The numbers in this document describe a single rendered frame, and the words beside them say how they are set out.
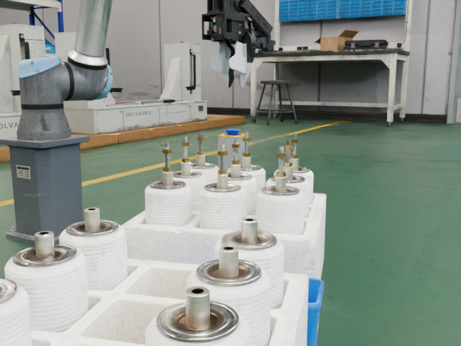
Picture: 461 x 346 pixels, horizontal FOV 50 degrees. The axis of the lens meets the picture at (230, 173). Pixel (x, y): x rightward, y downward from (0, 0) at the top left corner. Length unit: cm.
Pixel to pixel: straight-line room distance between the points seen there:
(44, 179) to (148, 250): 56
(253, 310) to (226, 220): 44
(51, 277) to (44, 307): 4
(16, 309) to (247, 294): 23
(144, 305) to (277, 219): 36
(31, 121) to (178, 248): 68
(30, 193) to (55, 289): 90
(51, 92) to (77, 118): 230
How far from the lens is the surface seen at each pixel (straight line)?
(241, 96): 665
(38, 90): 150
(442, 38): 590
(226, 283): 54
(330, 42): 566
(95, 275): 74
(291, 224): 96
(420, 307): 114
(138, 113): 403
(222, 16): 104
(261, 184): 121
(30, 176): 150
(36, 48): 344
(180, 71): 477
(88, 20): 152
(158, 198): 100
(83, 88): 155
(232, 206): 97
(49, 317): 65
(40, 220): 151
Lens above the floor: 47
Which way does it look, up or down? 11 degrees down
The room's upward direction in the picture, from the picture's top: straight up
